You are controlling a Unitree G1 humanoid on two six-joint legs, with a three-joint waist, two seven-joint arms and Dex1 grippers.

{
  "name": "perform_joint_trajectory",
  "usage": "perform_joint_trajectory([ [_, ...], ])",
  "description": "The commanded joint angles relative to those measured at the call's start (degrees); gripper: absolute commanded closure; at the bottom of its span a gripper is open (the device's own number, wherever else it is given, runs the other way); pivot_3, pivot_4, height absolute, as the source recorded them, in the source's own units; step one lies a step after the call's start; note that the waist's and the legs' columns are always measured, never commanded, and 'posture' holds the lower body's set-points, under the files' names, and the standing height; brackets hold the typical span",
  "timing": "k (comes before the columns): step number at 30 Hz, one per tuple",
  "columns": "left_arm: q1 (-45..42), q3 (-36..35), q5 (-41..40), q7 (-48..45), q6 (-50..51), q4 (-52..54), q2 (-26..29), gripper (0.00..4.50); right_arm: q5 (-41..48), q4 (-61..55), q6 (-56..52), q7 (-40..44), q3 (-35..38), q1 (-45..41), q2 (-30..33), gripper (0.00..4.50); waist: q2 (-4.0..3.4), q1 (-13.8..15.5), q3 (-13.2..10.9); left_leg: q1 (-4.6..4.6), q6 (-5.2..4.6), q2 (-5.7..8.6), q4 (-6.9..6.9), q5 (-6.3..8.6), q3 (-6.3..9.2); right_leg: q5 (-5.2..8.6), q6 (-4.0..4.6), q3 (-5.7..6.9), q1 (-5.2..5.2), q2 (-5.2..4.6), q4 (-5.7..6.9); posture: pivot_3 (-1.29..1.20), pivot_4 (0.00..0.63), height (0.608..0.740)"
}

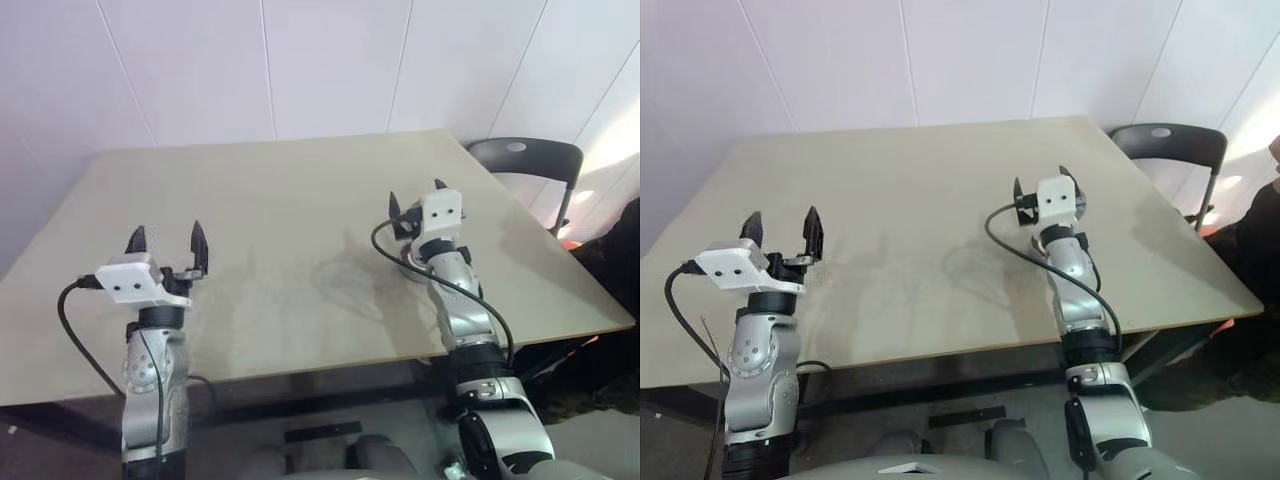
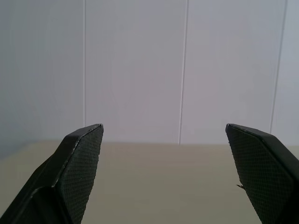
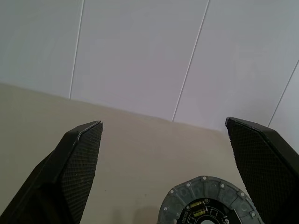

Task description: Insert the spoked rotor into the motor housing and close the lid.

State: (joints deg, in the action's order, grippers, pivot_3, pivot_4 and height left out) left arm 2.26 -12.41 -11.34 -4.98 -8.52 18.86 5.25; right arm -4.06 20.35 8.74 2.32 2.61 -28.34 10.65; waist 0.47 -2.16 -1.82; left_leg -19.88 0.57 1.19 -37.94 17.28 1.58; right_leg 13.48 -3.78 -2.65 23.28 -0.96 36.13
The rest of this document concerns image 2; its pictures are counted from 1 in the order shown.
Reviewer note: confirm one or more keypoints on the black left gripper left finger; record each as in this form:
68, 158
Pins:
58, 186

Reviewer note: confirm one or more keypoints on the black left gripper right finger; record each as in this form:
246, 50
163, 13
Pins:
264, 175

